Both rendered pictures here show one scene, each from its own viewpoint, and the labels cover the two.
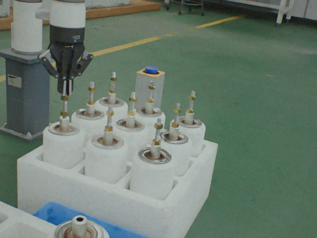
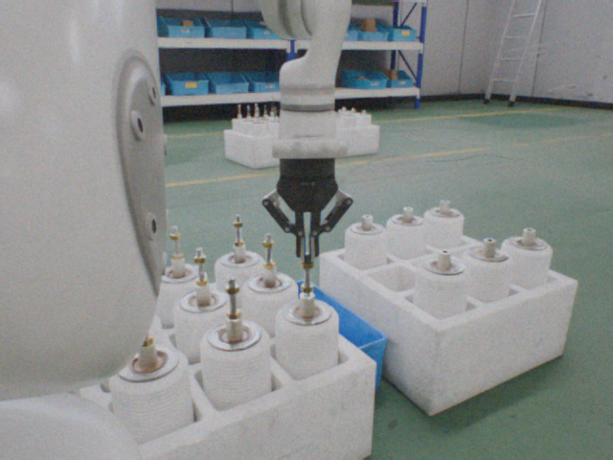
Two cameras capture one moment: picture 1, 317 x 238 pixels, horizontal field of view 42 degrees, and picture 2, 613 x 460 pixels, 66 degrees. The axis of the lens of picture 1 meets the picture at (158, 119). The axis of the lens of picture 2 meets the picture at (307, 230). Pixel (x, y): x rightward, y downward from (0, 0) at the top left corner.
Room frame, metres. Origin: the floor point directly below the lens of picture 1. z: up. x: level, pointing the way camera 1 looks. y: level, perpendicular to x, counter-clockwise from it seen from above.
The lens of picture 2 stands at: (1.39, 0.61, 0.61)
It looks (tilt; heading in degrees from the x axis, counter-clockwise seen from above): 20 degrees down; 218
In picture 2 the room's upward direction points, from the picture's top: straight up
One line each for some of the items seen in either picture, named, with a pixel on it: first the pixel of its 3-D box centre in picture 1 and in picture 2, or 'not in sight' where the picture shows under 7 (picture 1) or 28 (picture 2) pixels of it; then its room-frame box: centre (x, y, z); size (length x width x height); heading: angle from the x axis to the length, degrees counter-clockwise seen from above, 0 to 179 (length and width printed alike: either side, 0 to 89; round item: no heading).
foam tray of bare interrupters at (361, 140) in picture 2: not in sight; (339, 138); (-1.38, -1.25, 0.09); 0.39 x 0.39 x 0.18; 69
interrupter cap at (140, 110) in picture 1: (148, 112); not in sight; (1.07, 0.03, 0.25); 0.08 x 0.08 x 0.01
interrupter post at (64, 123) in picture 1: (64, 123); (306, 305); (0.89, 0.22, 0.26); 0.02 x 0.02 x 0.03
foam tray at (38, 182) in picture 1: (124, 180); (210, 385); (0.96, 0.07, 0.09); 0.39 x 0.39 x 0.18; 70
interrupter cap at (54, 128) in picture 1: (64, 129); (306, 312); (0.89, 0.22, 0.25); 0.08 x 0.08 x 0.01
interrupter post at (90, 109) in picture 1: (90, 109); (234, 327); (1.00, 0.18, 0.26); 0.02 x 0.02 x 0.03
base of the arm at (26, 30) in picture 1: (28, 27); not in sight; (1.37, 0.47, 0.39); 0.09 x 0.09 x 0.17; 66
